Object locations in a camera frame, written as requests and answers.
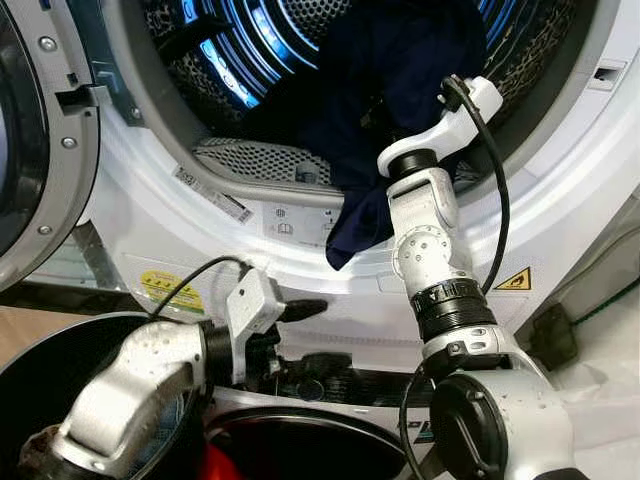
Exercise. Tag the silver washing machine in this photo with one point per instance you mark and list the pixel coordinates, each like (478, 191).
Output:
(355, 388)

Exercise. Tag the black drum paddle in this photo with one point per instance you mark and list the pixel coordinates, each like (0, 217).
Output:
(190, 35)

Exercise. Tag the round dryer door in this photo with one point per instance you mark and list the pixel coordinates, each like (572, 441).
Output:
(60, 120)

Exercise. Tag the white instruction sticker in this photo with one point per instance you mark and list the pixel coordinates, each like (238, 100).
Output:
(290, 225)

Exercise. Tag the grey perforated lint filter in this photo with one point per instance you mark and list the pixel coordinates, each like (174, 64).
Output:
(250, 160)

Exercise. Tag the yellow triangle warning sticker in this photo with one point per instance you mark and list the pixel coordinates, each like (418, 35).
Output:
(514, 281)

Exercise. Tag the round washing machine door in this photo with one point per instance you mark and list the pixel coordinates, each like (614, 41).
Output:
(300, 450)

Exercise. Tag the white plastic sheet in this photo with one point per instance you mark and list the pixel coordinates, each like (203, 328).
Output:
(600, 420)

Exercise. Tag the black laundry basket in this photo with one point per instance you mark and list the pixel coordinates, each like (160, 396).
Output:
(40, 370)

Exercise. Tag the yellow energy label sticker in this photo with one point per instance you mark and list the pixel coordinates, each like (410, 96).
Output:
(160, 285)

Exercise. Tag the dark wall bracket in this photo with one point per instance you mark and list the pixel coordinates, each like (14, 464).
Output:
(553, 338)

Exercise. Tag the white barcode label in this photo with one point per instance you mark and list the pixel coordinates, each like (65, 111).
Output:
(212, 193)

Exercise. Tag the white tumble dryer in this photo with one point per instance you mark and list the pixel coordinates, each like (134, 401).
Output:
(560, 200)

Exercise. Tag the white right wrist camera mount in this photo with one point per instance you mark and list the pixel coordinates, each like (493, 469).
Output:
(455, 125)

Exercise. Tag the navy blue garment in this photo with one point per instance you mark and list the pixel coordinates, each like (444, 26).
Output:
(390, 60)

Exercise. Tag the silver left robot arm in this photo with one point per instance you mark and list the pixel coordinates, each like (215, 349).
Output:
(130, 380)

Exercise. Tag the round washer control knob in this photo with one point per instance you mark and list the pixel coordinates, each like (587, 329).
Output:
(311, 389)

